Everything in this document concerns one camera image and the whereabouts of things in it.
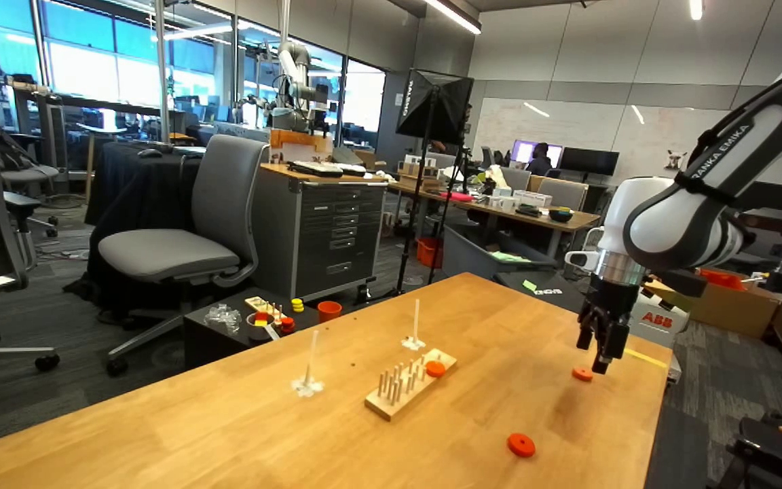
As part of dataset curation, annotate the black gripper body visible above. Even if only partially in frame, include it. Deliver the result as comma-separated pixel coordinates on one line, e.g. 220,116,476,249
580,274,638,343

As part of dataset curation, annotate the orange disc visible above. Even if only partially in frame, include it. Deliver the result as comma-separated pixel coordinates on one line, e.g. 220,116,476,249
425,361,448,377
505,431,538,456
573,370,593,384

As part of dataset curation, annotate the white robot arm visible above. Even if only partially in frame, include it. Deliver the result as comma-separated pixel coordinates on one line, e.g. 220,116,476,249
577,70,782,375

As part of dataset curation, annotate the black computer monitor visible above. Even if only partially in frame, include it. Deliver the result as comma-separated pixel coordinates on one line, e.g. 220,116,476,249
559,146,619,176

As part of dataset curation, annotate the wooden peg board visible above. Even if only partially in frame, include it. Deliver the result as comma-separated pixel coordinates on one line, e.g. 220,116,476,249
365,347,456,420

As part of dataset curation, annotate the grey metal cabinet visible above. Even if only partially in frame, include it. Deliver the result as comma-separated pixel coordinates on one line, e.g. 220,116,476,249
252,164,387,301

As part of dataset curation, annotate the grey office chair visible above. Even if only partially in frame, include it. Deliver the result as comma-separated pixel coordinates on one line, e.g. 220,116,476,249
98,132,266,375

